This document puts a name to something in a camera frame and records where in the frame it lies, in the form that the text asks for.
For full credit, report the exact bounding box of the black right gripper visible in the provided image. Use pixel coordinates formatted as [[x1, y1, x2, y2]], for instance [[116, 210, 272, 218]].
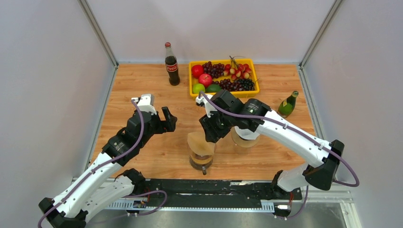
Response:
[[199, 108, 235, 143]]

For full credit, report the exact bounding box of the white paper coffee filter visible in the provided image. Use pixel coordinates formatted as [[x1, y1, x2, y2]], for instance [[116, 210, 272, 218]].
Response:
[[234, 126, 260, 140]]

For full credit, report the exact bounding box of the wooden dripper holder ring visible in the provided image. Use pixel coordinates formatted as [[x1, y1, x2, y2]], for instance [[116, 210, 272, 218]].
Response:
[[231, 129, 261, 149]]

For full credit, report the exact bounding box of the clear glass dripper cone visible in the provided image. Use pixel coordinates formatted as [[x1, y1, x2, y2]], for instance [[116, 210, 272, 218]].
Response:
[[188, 139, 216, 163]]

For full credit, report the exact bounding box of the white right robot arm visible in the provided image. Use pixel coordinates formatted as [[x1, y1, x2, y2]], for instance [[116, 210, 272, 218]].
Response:
[[195, 90, 345, 199]]

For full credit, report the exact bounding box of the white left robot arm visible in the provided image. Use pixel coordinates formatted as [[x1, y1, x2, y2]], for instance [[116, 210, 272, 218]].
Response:
[[38, 104, 177, 228]]

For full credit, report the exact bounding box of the clear glass server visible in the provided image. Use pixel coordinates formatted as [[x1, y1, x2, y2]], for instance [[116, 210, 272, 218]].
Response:
[[233, 144, 251, 156]]

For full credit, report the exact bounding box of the dark green lime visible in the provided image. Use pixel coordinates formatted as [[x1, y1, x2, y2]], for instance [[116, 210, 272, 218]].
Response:
[[205, 84, 222, 93]]

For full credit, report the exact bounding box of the light green apple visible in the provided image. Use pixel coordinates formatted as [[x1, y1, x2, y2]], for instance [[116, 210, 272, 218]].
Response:
[[192, 83, 206, 95]]

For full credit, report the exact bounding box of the dark grape bunch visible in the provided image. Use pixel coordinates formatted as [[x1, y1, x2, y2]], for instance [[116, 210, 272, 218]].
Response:
[[213, 79, 255, 92]]

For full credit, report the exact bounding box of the pink red apple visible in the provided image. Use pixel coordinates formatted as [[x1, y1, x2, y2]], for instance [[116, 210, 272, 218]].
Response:
[[198, 73, 213, 88]]

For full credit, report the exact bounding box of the purple grape bunch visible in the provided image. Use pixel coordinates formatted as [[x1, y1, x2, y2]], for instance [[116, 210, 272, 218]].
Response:
[[202, 61, 225, 78]]

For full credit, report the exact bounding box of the red cherries bunch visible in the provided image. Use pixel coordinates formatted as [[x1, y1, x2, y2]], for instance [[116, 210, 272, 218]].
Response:
[[221, 56, 255, 81]]

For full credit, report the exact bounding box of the glass cola bottle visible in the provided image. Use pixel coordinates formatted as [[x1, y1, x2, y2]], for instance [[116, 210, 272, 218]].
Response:
[[165, 42, 180, 86]]

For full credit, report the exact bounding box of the green champagne bottle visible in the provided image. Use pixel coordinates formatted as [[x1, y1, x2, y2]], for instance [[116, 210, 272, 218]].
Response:
[[278, 91, 299, 118]]

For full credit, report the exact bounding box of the yellow plastic fruit tray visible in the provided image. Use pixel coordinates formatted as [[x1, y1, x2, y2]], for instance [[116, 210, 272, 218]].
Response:
[[189, 59, 260, 99]]

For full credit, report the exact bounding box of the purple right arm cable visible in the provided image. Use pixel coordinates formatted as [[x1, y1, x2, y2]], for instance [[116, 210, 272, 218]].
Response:
[[198, 91, 360, 220]]

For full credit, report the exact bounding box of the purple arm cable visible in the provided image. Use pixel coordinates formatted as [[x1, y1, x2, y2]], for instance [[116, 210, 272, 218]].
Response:
[[198, 91, 360, 220], [37, 99, 168, 228]]

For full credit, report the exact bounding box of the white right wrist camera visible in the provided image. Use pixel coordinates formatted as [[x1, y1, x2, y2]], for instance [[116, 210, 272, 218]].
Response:
[[195, 94, 217, 118]]

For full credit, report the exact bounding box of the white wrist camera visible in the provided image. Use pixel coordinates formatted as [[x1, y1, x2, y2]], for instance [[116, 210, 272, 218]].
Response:
[[195, 94, 217, 118], [131, 94, 157, 115]]

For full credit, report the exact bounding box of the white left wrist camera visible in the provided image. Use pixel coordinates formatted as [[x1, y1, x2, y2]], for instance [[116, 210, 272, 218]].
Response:
[[131, 94, 157, 115]]

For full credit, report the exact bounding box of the glass pitcher with handle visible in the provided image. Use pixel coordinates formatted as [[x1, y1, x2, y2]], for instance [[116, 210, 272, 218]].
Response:
[[189, 156, 213, 175]]

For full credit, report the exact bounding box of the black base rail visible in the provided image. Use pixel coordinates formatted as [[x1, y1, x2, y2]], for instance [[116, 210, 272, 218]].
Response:
[[108, 179, 303, 216]]

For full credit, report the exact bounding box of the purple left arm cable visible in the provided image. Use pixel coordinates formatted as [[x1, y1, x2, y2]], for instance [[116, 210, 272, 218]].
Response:
[[37, 99, 168, 228]]

